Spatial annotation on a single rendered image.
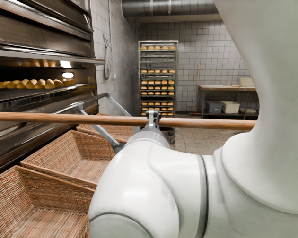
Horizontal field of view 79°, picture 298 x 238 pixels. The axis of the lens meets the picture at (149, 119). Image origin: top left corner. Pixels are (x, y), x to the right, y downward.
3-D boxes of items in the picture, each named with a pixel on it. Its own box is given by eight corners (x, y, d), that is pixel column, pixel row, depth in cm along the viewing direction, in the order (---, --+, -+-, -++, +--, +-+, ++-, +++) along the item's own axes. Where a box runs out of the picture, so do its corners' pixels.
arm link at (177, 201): (114, 189, 33) (188, 197, 31) (68, 290, 18) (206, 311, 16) (114, 132, 30) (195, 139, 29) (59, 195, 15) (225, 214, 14)
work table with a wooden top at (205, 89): (199, 122, 470) (202, 87, 446) (195, 114, 547) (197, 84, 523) (291, 125, 447) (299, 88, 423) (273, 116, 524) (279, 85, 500)
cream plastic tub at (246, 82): (242, 87, 461) (243, 78, 456) (236, 85, 502) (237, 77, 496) (260, 87, 457) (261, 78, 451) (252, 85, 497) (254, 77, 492)
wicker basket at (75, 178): (26, 204, 106) (16, 162, 98) (74, 158, 160) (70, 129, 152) (107, 210, 101) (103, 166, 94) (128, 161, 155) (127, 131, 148)
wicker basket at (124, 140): (77, 155, 166) (74, 126, 159) (100, 134, 220) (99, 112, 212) (129, 158, 160) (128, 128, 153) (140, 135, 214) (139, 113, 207)
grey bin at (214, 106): (208, 112, 476) (208, 103, 470) (204, 108, 524) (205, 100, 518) (222, 113, 472) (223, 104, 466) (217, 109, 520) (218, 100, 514)
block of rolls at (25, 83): (-15, 88, 157) (-16, 81, 156) (27, 84, 203) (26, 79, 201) (51, 89, 151) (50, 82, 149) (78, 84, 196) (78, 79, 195)
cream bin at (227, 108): (224, 113, 471) (226, 104, 465) (219, 109, 519) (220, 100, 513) (239, 113, 469) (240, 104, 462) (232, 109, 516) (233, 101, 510)
